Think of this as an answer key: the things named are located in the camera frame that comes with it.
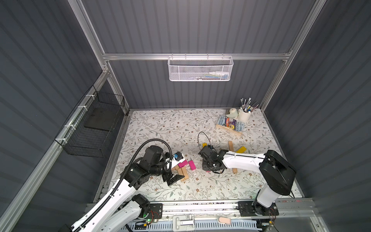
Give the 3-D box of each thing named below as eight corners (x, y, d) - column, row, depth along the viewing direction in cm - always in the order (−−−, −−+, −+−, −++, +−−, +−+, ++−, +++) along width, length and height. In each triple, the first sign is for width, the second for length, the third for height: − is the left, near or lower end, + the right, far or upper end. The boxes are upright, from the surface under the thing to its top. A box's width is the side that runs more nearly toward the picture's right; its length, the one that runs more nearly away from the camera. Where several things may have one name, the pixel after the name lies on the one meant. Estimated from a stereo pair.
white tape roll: (226, 119, 115) (229, 112, 109) (225, 115, 118) (228, 108, 112) (235, 119, 115) (238, 112, 109) (234, 115, 118) (237, 108, 112)
